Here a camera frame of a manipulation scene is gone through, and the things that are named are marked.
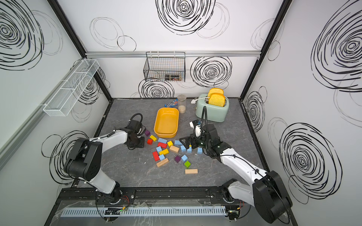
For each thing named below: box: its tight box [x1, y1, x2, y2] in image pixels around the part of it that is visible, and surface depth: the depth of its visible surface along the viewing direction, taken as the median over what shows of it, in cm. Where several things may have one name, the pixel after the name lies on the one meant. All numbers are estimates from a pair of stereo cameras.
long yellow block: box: [159, 148, 170, 156], surface depth 91 cm
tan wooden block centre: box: [169, 145, 180, 154], surface depth 91 cm
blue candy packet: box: [164, 98, 179, 108], surface depth 118 cm
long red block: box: [152, 150, 160, 162], surface depth 90 cm
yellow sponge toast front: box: [208, 92, 226, 107], surface depth 96 cm
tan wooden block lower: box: [156, 157, 169, 168], surface depth 86 cm
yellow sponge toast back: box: [207, 87, 225, 97], surface depth 96 cm
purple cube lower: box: [174, 155, 181, 163], surface depth 88 cm
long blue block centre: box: [174, 140, 183, 146], surface depth 95 cm
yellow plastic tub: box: [153, 106, 180, 139], surface depth 105 cm
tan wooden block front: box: [184, 169, 198, 174], surface depth 84 cm
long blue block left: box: [157, 137, 168, 144], surface depth 96 cm
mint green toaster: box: [195, 93, 230, 122], surface depth 99 cm
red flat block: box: [157, 142, 168, 149], surface depth 94 cm
